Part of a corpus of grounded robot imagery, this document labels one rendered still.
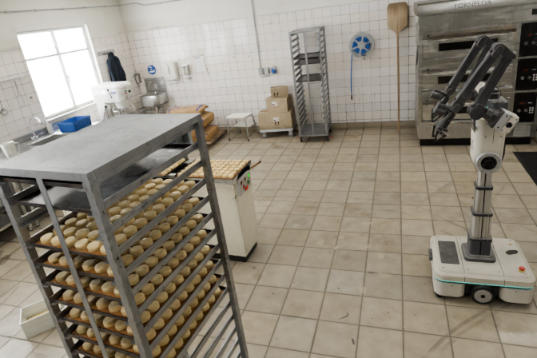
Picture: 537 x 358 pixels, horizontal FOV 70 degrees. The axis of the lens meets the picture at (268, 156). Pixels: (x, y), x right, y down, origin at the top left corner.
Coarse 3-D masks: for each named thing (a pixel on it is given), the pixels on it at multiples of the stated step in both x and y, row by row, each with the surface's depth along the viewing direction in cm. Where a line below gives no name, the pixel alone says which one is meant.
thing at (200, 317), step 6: (216, 294) 199; (210, 300) 194; (216, 300) 196; (204, 306) 191; (210, 306) 193; (204, 312) 189; (198, 318) 185; (192, 324) 180; (198, 324) 182; (186, 330) 178; (192, 330) 180; (186, 336) 175; (180, 342) 171; (186, 342) 173; (174, 348) 171; (180, 348) 171; (168, 354) 166; (174, 354) 167
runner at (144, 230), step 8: (200, 184) 175; (192, 192) 170; (184, 200) 165; (168, 208) 155; (176, 208) 160; (160, 216) 151; (152, 224) 147; (144, 232) 143; (128, 240) 136; (136, 240) 139; (120, 248) 132; (128, 248) 136
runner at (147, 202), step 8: (192, 168) 169; (184, 176) 164; (168, 184) 155; (176, 184) 159; (160, 192) 150; (152, 200) 146; (136, 208) 139; (144, 208) 143; (128, 216) 135; (112, 224) 129; (120, 224) 132; (96, 240) 126
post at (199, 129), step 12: (204, 132) 172; (204, 144) 172; (204, 156) 174; (204, 168) 176; (216, 192) 183; (216, 204) 183; (216, 216) 185; (216, 228) 188; (228, 252) 195; (228, 264) 195; (228, 276) 198; (228, 288) 201; (240, 312) 209; (240, 324) 209; (240, 336) 212; (240, 348) 216
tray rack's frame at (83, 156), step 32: (96, 128) 168; (128, 128) 161; (160, 128) 154; (32, 160) 136; (64, 160) 131; (96, 160) 126; (128, 160) 130; (0, 192) 138; (96, 192) 119; (32, 256) 148; (128, 288) 132
